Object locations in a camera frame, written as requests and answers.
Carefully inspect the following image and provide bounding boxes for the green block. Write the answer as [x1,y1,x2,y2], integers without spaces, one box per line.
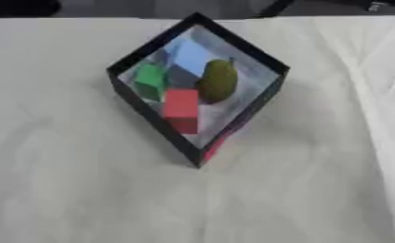
[132,63,168,102]

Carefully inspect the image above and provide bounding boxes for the black box with white inside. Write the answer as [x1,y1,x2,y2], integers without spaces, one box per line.
[104,11,292,170]

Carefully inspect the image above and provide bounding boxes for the black tripod leg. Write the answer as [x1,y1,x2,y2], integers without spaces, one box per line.
[254,0,297,19]

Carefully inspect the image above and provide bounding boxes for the blue block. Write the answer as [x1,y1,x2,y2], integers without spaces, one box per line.
[165,39,221,89]

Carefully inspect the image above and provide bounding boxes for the black chair base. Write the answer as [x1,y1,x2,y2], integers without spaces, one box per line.
[0,0,64,18]

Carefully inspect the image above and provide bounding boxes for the green toy pear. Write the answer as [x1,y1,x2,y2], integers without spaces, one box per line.
[196,57,241,105]

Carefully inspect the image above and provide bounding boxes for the red block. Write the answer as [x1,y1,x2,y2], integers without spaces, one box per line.
[162,88,201,135]

